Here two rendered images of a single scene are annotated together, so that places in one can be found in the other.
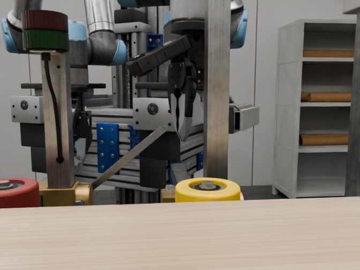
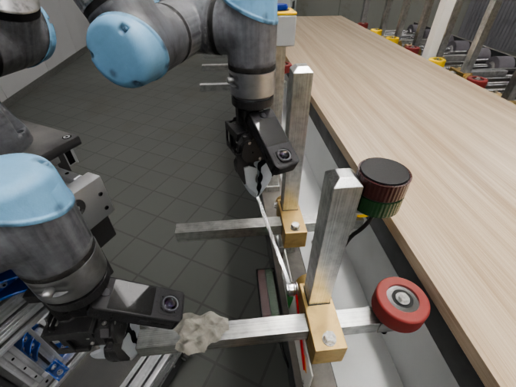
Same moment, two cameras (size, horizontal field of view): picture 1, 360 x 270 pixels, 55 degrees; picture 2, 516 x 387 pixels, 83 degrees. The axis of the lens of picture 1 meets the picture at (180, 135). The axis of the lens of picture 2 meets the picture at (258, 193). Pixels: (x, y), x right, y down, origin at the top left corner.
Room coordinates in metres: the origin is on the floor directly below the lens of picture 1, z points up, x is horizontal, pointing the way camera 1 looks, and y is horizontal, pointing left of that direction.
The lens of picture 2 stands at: (0.64, 0.46, 1.32)
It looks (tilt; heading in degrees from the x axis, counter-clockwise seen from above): 40 degrees down; 270
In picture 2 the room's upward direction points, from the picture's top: straight up
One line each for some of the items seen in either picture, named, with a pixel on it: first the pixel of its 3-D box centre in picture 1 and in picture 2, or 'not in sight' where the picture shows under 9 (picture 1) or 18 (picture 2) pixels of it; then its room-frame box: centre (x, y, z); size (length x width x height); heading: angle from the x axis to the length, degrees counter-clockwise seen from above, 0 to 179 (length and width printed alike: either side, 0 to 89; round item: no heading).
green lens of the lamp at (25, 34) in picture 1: (46, 42); (376, 195); (0.49, 0.19, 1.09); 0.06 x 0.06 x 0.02
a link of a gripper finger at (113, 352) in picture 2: not in sight; (116, 341); (0.84, 0.28, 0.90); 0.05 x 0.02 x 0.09; 96
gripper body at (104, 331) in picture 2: (74, 111); (87, 305); (0.86, 0.26, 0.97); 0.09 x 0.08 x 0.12; 6
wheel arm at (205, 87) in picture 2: not in sight; (243, 86); (0.71, -1.01, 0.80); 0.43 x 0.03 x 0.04; 6
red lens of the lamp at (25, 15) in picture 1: (45, 23); (382, 179); (0.49, 0.19, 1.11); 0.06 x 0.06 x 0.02
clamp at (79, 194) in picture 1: (47, 201); (319, 314); (0.54, 0.21, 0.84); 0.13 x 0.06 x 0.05; 96
